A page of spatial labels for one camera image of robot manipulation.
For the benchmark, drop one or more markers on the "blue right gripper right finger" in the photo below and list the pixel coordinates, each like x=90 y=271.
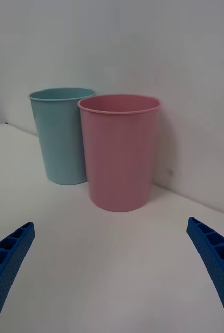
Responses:
x=218 y=265

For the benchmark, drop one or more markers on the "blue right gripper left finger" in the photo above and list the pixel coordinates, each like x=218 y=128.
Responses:
x=5 y=265

